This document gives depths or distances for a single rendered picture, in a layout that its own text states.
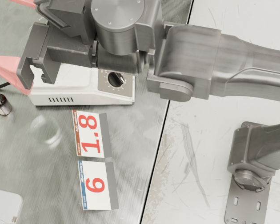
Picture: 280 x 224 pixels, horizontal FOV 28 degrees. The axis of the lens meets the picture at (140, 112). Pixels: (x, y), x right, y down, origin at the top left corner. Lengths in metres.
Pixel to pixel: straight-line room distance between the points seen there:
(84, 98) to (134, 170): 0.17
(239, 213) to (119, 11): 0.53
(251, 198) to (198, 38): 0.45
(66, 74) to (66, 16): 0.44
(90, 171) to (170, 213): 0.16
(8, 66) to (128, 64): 0.14
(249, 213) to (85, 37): 0.52
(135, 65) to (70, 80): 0.38
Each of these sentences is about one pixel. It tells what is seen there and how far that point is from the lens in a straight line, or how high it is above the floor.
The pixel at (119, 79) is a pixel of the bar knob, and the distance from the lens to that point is 1.04.
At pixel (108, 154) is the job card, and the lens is 1.05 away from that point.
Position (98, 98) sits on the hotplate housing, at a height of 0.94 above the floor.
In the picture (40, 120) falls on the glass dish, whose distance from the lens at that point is 1.10.
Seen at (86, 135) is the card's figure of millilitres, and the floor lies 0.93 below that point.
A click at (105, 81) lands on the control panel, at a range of 1.05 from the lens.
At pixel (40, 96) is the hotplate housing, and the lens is 1.06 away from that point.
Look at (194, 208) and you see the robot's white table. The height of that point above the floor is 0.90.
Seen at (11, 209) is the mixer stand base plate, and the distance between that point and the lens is 1.05.
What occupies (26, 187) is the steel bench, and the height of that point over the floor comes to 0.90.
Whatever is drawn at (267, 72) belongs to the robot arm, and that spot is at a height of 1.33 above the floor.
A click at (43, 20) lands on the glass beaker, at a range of 1.01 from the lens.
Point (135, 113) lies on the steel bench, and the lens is 1.08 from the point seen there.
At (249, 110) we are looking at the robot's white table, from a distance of 1.09.
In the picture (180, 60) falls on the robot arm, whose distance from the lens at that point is 0.64.
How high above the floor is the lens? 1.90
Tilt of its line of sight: 68 degrees down
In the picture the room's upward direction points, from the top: 8 degrees counter-clockwise
